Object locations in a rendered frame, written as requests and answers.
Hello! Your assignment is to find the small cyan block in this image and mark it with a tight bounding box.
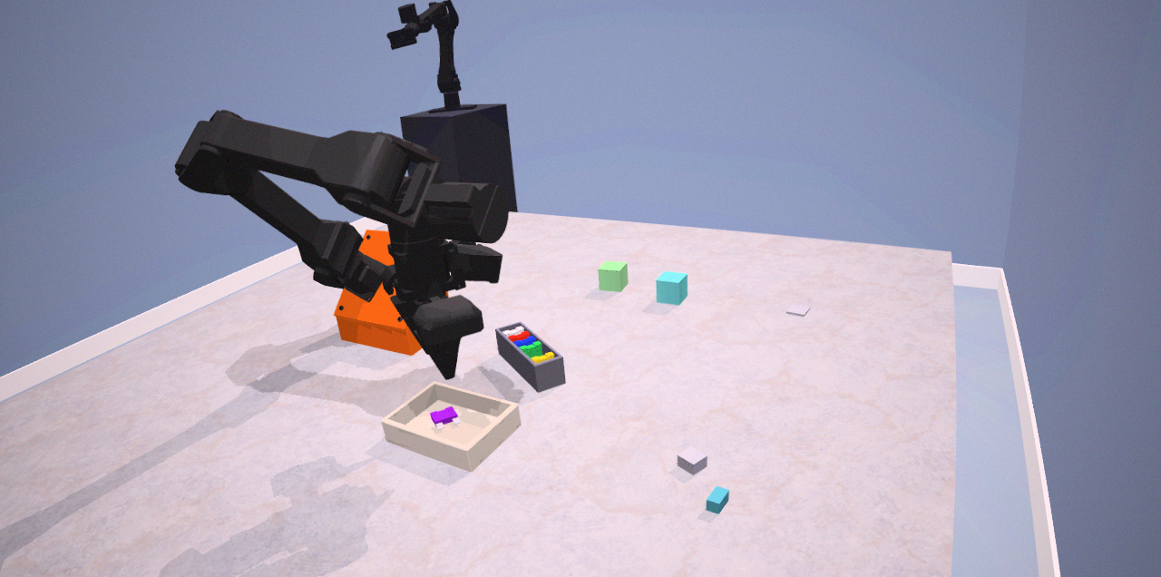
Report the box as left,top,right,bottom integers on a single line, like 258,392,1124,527
706,486,729,514

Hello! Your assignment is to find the violet blade fuse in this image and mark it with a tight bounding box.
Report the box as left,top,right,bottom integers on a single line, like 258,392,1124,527
430,406,462,430

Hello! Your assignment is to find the teal cube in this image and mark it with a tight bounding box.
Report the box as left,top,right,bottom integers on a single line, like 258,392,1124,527
656,271,688,305

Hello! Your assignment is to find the light green cube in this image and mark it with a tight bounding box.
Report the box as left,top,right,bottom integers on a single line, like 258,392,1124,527
598,261,629,293

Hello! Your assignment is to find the green blade fuse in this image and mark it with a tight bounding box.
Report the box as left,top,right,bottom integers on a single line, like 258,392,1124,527
520,341,542,359

